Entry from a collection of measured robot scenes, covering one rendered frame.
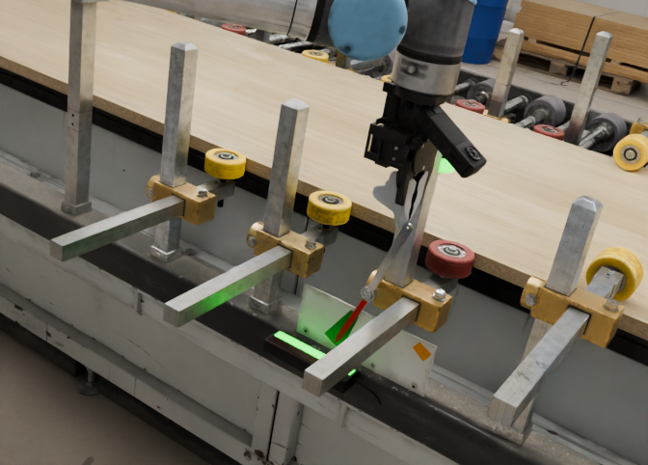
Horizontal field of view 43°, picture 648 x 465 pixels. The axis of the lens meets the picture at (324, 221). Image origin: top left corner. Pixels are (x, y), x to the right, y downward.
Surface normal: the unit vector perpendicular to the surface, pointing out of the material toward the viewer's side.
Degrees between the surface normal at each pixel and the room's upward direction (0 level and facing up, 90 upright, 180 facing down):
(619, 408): 90
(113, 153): 90
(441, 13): 91
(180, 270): 0
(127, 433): 0
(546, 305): 90
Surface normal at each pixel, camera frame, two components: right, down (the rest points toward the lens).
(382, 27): 0.17, 0.45
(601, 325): -0.55, 0.28
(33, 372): 0.16, -0.89
